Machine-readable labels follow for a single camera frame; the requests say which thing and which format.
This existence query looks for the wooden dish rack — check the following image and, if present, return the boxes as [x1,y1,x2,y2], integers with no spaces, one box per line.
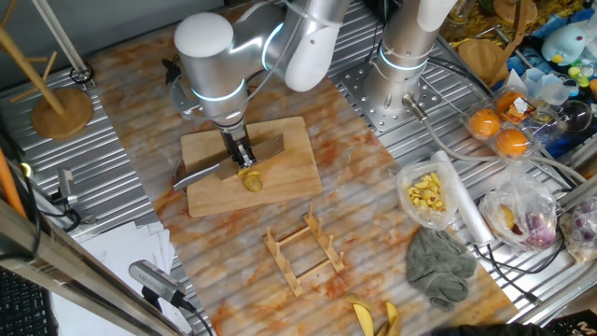
[262,202,346,299]

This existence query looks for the wooden cutting board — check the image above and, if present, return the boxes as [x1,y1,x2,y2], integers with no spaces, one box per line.
[173,115,324,219]

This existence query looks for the orange fruit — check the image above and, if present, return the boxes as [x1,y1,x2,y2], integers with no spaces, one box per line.
[494,128,530,158]
[494,91,528,123]
[467,107,502,139]

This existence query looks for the clear plastic measuring cup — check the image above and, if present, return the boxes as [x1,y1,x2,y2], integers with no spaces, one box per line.
[521,67,579,106]

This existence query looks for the yellow banana peel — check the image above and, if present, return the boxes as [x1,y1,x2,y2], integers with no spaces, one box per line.
[342,293,403,336]

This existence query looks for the light blue plush toy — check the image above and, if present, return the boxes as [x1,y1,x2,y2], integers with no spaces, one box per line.
[540,23,588,66]

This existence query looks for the clear bag of purple vegetables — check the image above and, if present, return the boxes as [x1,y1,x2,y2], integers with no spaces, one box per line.
[559,195,597,265]

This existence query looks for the gray green cloth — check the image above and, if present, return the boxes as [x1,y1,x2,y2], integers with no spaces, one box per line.
[405,227,478,313]

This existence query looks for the silver depth camera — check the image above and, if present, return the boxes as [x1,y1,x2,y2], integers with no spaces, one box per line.
[128,259,215,336]

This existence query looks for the gray robot power cable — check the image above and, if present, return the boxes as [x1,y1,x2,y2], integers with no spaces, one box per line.
[401,92,589,186]

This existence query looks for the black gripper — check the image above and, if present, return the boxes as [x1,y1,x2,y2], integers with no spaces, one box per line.
[218,121,257,169]

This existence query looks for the black clamp tool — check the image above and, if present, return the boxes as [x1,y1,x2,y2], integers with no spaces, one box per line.
[49,166,97,233]

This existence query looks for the wooden mug tree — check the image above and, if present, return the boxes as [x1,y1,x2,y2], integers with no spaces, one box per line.
[0,0,95,140]

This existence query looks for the clear glass bowl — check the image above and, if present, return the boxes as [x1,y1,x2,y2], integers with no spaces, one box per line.
[557,99,593,133]

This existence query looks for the metal frame beam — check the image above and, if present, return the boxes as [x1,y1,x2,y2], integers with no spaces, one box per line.
[0,198,183,336]

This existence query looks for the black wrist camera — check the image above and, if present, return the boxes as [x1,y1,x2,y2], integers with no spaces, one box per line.
[161,58,183,88]

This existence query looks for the white tripod leg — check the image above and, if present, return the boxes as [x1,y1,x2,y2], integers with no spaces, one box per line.
[30,0,97,86]

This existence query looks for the bag of mixed fruit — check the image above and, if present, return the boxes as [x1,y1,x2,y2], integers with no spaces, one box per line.
[479,175,559,253]

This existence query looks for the wooden stand with round base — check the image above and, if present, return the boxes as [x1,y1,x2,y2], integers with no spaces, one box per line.
[457,0,537,88]

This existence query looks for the white paper sheets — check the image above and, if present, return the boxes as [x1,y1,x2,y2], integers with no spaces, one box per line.
[76,221,197,336]

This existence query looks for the white plastic wrap roll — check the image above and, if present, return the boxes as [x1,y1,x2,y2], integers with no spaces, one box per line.
[429,149,494,247]

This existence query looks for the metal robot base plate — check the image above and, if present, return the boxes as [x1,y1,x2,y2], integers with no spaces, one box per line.
[339,63,443,133]

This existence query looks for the orange pole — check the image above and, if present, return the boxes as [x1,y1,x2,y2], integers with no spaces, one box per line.
[0,147,27,218]

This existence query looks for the black printed box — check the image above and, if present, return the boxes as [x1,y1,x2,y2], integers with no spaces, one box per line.
[543,320,597,336]

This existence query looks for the clear bag of potato cubes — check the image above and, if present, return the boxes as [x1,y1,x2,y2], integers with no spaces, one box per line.
[395,161,461,231]

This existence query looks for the small yellow green toy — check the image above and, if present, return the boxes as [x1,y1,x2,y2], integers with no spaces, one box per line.
[566,60,594,90]

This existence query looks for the steel kitchen cleaver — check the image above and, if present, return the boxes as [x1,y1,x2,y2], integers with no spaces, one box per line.
[173,133,285,192]

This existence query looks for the gray camera mount bracket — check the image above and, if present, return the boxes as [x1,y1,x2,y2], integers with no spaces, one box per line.
[168,77,206,120]

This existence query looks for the marble pattern table mat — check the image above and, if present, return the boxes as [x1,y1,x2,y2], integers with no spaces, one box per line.
[86,0,519,336]

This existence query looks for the round wooden disc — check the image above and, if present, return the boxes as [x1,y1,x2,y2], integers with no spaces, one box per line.
[493,0,538,25]

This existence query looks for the black cable with plug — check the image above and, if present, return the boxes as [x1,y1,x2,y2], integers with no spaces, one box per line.
[473,235,566,307]

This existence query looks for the oranges in plastic bag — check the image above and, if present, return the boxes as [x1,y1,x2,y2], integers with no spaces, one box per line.
[461,85,563,162]

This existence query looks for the black mesh panel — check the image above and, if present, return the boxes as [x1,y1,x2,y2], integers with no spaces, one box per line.
[0,268,60,336]

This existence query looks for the glass jar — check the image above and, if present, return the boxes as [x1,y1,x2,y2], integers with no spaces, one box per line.
[447,0,472,24]

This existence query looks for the potato end piece with skin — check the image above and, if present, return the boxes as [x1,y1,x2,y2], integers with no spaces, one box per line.
[242,175,265,194]

